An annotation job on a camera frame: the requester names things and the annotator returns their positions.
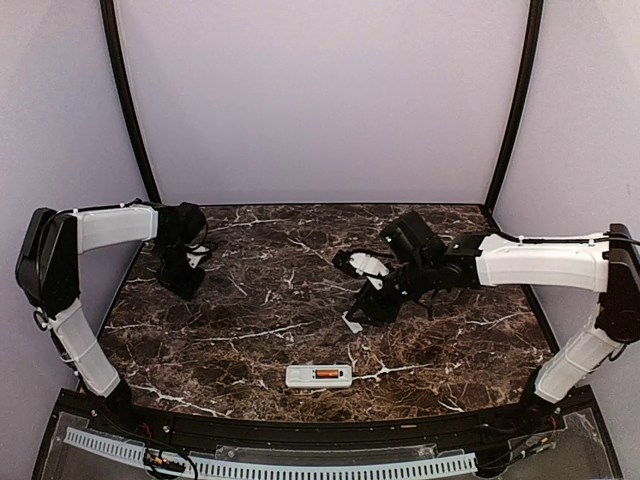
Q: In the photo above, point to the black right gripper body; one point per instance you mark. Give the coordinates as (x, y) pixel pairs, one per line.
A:
(377, 305)

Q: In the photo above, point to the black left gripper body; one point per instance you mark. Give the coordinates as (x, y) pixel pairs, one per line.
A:
(174, 273)

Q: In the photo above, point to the white battery cover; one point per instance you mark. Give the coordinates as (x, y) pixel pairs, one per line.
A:
(353, 326)

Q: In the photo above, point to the orange battery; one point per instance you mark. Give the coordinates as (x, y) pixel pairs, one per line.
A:
(327, 373)

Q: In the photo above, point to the white remote control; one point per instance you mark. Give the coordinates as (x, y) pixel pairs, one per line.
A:
(302, 377)

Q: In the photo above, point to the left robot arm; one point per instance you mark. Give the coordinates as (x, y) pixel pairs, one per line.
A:
(47, 271)

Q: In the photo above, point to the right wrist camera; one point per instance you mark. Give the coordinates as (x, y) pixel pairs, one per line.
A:
(341, 260)

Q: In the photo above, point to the black front table rail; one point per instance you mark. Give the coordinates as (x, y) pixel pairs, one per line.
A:
(483, 429)

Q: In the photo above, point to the white slotted cable duct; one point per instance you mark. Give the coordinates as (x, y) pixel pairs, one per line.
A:
(254, 463)

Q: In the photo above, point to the black left corner post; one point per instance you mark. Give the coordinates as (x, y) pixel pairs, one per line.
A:
(126, 101)

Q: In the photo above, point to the black corner post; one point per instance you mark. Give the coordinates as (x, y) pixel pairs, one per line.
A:
(519, 98)
(126, 101)

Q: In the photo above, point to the black right corner post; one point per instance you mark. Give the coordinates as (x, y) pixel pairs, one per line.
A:
(519, 98)

